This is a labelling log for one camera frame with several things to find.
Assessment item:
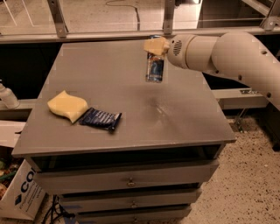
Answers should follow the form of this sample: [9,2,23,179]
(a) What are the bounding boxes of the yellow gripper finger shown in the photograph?
[143,37,170,56]

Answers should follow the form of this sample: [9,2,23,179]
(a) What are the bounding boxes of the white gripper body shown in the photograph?
[167,34,194,69]

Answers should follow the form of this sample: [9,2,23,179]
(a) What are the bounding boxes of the silver blue redbull can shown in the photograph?
[146,35,165,83]

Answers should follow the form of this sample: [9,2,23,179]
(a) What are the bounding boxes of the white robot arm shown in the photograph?
[143,31,280,109]

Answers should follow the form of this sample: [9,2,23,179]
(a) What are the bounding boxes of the dark blue snack packet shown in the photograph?
[79,108,122,131]

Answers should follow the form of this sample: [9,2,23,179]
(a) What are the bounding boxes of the yellow sponge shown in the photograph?
[47,91,89,123]

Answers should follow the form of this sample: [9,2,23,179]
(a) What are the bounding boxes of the grey drawer cabinet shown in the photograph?
[11,38,237,224]

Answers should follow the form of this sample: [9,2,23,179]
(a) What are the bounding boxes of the white plastic bottle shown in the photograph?
[0,80,19,109]

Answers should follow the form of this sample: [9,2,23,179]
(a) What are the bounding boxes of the bottom grey drawer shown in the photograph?
[76,206,191,224]

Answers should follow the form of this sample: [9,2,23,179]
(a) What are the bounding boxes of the grey drawer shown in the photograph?
[59,188,201,214]
[76,206,191,224]
[34,159,219,195]

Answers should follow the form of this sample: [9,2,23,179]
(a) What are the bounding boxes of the top grey drawer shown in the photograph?
[34,159,219,195]

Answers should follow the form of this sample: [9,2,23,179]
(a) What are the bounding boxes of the middle grey drawer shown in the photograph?
[59,188,201,214]

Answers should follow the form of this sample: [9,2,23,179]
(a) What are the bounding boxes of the white cardboard box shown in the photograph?
[0,160,46,221]

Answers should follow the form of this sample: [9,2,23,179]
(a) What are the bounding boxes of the black cable on floor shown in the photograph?
[104,0,142,32]

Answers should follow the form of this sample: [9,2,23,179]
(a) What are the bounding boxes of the metal railing frame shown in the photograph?
[0,0,280,43]

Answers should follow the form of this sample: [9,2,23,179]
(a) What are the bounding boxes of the black cables under cabinet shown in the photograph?
[42,195,76,224]

